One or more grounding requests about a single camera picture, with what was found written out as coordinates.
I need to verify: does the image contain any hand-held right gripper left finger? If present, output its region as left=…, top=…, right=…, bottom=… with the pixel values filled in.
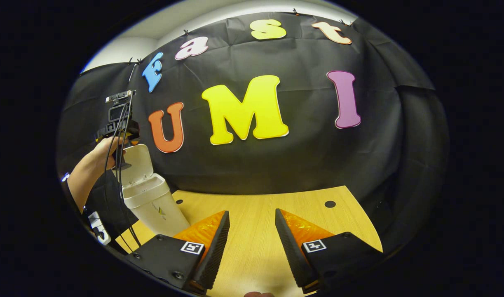
left=124, top=210, right=231, bottom=295

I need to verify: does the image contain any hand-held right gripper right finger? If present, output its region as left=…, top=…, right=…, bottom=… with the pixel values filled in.
left=274, top=208, right=384, bottom=294

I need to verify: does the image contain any white desktop garbage bin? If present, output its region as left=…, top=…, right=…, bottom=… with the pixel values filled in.
left=118, top=144, right=191, bottom=238

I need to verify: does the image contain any wooden desktop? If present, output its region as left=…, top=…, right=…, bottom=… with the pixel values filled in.
left=115, top=186, right=383, bottom=297

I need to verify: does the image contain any black backdrop cloth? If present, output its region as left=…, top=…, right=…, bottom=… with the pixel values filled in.
left=56, top=12, right=449, bottom=248

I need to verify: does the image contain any white side table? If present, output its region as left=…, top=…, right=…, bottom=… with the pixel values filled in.
left=87, top=210, right=112, bottom=247

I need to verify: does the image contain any black cable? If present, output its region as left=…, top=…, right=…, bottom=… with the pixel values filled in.
left=103, top=93, right=143, bottom=250

